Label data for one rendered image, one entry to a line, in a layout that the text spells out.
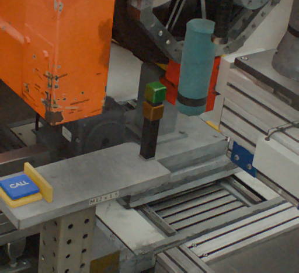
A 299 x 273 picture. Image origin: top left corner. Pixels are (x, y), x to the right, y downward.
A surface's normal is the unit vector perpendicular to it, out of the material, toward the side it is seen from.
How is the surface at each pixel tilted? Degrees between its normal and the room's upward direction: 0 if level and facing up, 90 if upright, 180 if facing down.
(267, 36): 0
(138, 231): 0
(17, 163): 90
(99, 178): 0
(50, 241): 90
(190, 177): 90
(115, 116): 67
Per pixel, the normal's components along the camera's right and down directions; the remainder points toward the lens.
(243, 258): 0.11, -0.86
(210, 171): 0.58, 0.46
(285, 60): -0.75, -0.07
